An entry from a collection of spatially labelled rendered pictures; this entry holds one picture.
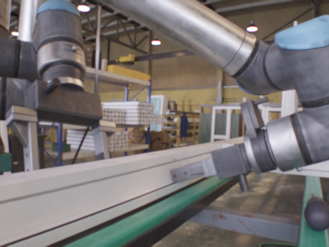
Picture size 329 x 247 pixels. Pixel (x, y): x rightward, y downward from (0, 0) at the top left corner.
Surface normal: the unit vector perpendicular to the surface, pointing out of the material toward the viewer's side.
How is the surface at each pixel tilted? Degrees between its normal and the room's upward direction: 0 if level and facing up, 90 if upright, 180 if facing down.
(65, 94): 66
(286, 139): 78
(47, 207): 90
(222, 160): 90
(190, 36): 133
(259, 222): 90
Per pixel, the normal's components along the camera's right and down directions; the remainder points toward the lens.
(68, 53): 0.52, -0.38
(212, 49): -0.21, 0.69
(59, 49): 0.26, -0.38
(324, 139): -0.46, 0.18
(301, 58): -0.77, 0.40
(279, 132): -0.58, -0.47
